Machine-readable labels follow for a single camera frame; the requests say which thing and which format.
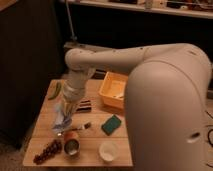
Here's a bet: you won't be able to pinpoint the bunch of dark grapes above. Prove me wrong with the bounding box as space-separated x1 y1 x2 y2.
33 140 62 165

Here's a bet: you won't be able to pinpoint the upper white shelf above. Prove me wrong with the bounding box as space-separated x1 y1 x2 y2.
60 0 213 19

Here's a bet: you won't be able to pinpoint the metal cup with orange sleeve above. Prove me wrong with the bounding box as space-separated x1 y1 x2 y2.
64 131 80 157

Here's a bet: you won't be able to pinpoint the white translucent cup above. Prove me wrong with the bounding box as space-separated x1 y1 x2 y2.
98 141 118 162

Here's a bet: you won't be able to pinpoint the black cables on floor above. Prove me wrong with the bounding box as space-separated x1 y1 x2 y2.
203 109 213 171

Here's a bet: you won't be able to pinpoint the striped dark small object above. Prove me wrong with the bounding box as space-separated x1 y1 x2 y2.
76 100 92 113

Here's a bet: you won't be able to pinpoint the blue-grey towel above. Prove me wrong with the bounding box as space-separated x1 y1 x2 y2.
52 103 72 134

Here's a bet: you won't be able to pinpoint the vertical metal pole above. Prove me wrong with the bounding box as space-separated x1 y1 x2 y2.
65 0 77 44

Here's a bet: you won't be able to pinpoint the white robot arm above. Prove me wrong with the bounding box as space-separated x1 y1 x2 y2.
63 43 211 171

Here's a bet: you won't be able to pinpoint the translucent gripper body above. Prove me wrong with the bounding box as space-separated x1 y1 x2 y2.
61 82 86 117

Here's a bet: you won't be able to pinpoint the wooden table board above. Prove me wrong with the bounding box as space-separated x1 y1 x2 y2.
23 80 133 168

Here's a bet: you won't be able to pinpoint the yellow plastic bin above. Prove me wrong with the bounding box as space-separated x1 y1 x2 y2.
99 72 128 109

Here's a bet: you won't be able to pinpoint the green sponge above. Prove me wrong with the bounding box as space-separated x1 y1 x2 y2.
101 115 122 135

